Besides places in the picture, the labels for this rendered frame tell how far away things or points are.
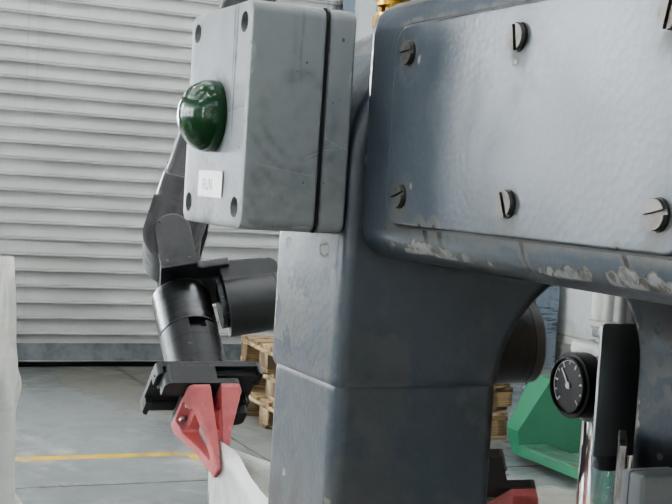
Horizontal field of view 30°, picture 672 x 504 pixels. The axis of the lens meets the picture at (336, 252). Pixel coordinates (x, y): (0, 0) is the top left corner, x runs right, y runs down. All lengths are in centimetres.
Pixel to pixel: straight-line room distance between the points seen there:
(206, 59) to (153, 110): 775
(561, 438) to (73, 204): 357
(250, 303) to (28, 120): 694
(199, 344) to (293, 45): 70
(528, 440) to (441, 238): 568
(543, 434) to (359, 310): 567
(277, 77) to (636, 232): 19
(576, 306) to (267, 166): 876
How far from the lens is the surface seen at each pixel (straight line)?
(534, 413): 615
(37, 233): 813
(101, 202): 821
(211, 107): 51
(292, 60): 50
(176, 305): 120
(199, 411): 113
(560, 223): 39
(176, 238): 122
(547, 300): 920
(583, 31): 39
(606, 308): 71
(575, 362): 70
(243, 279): 122
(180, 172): 126
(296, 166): 50
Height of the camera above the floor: 126
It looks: 3 degrees down
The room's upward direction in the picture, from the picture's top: 4 degrees clockwise
